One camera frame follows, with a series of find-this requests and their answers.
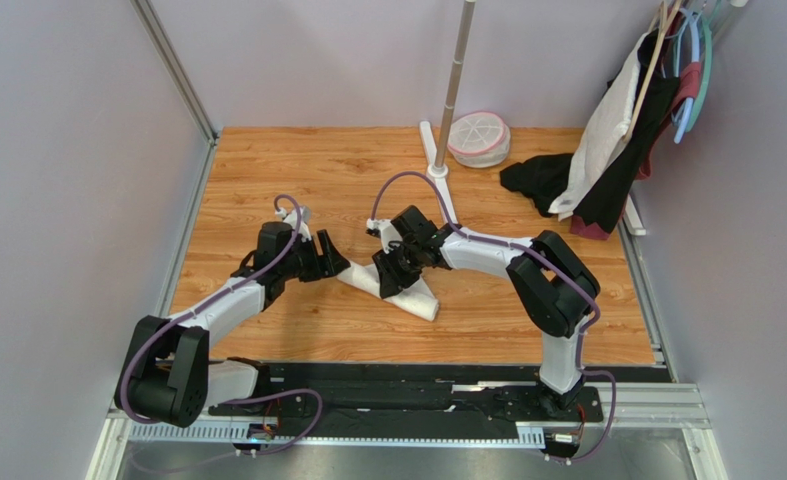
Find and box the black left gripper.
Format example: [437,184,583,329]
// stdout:
[279,229,350,283]

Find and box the white cloth napkin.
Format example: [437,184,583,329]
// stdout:
[337,262,440,321]

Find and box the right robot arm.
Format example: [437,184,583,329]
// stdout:
[367,206,600,397]

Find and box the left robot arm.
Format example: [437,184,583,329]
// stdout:
[114,221,350,427]

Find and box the white stand with metal pole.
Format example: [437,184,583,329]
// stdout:
[418,0,477,223]

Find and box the white mesh pink rimmed basket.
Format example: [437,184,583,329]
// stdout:
[447,111,511,169]

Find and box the black cloth on table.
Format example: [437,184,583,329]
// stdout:
[500,153,573,218]

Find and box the black hanging garment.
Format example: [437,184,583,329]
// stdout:
[570,31,680,240]

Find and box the white hanging towel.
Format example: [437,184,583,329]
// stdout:
[548,34,648,220]

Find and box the blue plastic hanger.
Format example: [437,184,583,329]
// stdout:
[670,7,702,144]

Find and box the green plastic hanger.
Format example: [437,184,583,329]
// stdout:
[684,1,722,133]

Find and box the dark red hanging garment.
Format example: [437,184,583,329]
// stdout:
[635,61,701,180]

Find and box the wooden hanger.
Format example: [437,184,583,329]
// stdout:
[623,0,683,143]

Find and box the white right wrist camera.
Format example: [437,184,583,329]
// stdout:
[366,219,402,252]

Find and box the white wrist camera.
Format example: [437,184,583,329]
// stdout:
[366,219,402,252]
[275,205,313,242]

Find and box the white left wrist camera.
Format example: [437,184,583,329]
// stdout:
[275,205,313,242]

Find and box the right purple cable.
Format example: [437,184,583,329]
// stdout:
[369,171,617,464]

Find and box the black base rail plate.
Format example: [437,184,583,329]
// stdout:
[193,359,674,442]

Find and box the aluminium frame rail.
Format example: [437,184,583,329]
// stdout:
[130,0,220,145]

